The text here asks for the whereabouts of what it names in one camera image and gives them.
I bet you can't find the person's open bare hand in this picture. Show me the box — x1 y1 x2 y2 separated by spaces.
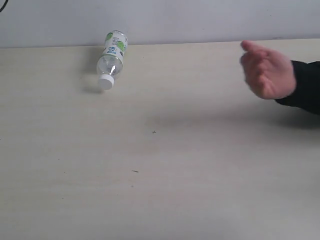
240 40 297 100

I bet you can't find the green label water bottle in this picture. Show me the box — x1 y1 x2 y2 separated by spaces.
96 30 128 90

